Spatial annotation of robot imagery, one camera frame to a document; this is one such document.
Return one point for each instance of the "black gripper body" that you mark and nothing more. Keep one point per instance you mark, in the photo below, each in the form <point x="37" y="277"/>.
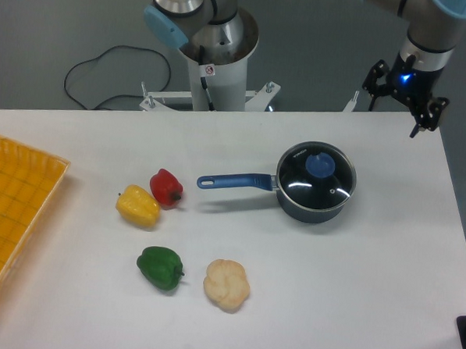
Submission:
<point x="409" y="86"/>

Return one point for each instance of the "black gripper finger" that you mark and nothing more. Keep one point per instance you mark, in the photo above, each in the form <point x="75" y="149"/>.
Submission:
<point x="427" y="114"/>
<point x="371" y="83"/>

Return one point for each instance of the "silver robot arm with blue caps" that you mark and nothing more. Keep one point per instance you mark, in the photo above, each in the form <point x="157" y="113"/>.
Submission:
<point x="435" y="26"/>

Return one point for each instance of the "glass lid with blue knob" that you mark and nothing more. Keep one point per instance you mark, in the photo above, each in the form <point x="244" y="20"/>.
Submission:
<point x="316" y="175"/>

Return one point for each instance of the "red bell pepper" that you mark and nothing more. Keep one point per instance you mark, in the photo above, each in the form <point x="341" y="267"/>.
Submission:
<point x="166" y="188"/>

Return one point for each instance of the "beige bread roll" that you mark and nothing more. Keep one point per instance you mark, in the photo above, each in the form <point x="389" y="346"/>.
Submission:
<point x="226" y="284"/>

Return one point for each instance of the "yellow bell pepper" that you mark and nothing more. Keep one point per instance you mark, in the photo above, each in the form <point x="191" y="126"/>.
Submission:
<point x="138" y="207"/>

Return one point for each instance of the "green bell pepper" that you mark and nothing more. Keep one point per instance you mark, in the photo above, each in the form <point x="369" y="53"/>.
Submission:
<point x="161" y="266"/>

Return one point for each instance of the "yellow woven basket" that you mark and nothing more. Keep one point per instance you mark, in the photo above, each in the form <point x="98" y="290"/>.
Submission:
<point x="28" y="179"/>

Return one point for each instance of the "dark blue saucepan blue handle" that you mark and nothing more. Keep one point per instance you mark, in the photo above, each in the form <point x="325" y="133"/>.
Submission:
<point x="268" y="182"/>

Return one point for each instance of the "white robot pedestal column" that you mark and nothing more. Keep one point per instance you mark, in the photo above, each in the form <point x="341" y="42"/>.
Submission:
<point x="222" y="80"/>

